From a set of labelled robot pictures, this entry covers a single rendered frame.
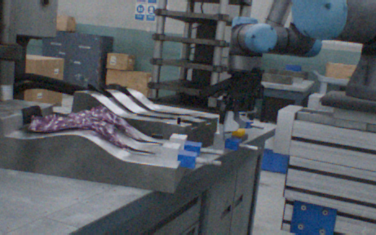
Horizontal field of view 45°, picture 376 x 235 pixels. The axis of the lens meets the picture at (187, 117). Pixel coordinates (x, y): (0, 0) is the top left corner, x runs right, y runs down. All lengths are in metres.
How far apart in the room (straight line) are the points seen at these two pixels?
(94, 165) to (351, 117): 0.53
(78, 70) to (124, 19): 1.24
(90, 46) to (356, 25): 7.51
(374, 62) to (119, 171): 0.55
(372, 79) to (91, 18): 8.11
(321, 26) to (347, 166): 0.28
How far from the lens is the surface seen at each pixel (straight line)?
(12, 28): 1.72
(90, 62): 8.24
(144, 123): 1.27
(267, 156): 4.42
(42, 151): 1.01
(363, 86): 0.93
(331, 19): 0.85
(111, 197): 0.90
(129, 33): 8.47
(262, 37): 1.20
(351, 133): 0.94
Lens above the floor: 1.10
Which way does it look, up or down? 9 degrees down
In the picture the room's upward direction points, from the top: 6 degrees clockwise
